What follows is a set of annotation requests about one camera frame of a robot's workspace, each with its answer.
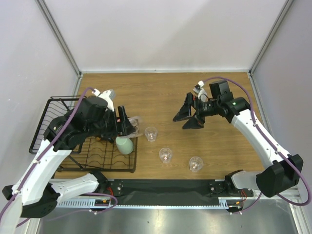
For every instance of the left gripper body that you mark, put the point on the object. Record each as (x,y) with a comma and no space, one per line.
(108,124)

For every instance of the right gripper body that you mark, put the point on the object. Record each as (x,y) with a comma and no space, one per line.
(196,110)

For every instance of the clear plastic cup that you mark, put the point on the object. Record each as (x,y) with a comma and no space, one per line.
(151,134)
(195,164)
(165,155)

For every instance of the clear faceted glass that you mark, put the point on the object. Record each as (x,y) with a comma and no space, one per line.
(136,122)

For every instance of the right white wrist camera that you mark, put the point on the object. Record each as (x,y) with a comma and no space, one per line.
(200,91)

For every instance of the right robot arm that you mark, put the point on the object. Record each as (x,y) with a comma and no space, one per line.
(280,167)

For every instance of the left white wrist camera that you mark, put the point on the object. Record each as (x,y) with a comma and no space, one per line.
(108,96)

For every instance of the pale green cup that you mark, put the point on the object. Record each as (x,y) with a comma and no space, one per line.
(124,145)

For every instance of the black wire dish rack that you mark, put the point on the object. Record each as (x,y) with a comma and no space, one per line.
(88,152)

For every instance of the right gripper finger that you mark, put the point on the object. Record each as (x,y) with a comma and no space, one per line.
(185,112)
(195,122)

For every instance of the white slotted cable duct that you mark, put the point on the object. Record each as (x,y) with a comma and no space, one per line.
(158,202)

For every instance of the aluminium frame rail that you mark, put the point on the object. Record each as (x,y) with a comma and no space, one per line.
(43,7)

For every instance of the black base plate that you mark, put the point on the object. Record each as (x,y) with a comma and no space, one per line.
(148,189)

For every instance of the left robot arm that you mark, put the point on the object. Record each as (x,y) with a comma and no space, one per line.
(35,195)

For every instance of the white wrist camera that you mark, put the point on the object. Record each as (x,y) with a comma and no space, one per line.
(200,91)
(108,96)

